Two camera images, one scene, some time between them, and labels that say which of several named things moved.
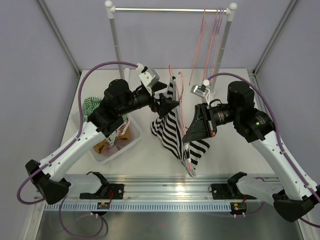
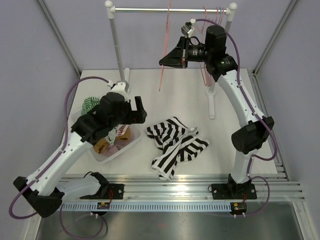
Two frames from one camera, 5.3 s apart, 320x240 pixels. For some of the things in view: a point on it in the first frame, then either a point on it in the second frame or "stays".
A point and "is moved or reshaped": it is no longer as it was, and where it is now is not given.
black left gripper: x=165 y=105 to x=137 y=116
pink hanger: x=180 y=95 to x=165 y=42
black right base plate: x=224 y=191 stays
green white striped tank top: x=89 y=105 stays
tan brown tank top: x=124 y=138 stays
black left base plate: x=106 y=191 stays
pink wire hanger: x=219 y=31 is moved or reshaped
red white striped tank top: x=121 y=130 stays
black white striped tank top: x=169 y=128 to x=178 y=142
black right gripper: x=201 y=128 to x=179 y=57
